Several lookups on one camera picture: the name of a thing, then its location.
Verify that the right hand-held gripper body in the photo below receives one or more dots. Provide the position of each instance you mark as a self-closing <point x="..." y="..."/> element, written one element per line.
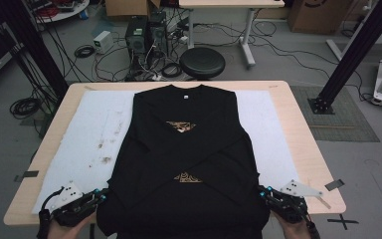
<point x="298" y="189"/>

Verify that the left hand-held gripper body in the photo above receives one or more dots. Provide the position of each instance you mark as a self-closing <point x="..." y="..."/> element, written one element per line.
<point x="68" y="194"/>

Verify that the black long-sleeve printed shirt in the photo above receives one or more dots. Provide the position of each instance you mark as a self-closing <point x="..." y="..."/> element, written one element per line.
<point x="185" y="156"/>

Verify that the person's left hand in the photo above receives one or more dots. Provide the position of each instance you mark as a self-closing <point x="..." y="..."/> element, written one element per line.
<point x="69" y="232"/>

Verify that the person's right hand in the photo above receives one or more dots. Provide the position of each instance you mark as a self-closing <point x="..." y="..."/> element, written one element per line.
<point x="293" y="230"/>

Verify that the black tape piece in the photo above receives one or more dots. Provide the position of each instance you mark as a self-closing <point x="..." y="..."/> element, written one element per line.
<point x="335" y="185"/>
<point x="28" y="174"/>

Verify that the white foam mat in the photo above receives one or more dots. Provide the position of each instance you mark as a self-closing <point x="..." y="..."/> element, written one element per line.
<point x="89" y="116"/>

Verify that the grey floor mat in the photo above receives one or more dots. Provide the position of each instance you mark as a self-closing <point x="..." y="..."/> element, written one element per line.
<point x="344" y="116"/>

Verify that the white power strip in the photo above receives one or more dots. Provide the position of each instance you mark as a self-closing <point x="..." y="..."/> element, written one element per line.
<point x="157" y="77"/>

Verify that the black round stool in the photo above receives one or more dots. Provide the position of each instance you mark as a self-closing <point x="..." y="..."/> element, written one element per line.
<point x="202" y="63"/>

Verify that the black metal stand with base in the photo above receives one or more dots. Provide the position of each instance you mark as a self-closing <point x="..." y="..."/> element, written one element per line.
<point x="354" y="49"/>

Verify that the small white equipment box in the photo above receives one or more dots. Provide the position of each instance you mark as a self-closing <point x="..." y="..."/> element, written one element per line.
<point x="102" y="41"/>

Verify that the black computer tower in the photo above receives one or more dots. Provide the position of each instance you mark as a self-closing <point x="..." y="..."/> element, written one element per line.
<point x="136" y="40"/>
<point x="158" y="33"/>

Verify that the large closed cardboard box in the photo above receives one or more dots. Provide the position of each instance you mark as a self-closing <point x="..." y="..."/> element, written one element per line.
<point x="318" y="16"/>

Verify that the round white table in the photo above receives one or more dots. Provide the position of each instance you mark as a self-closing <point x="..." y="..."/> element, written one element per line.
<point x="69" y="15"/>

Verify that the open cardboard box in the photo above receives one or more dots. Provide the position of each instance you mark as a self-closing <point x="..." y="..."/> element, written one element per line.
<point x="126" y="6"/>

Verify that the white desk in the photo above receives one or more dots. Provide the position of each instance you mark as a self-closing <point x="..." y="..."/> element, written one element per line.
<point x="232" y="3"/>

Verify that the white metal frame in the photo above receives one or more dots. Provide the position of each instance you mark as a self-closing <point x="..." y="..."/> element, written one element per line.
<point x="335" y="49"/>

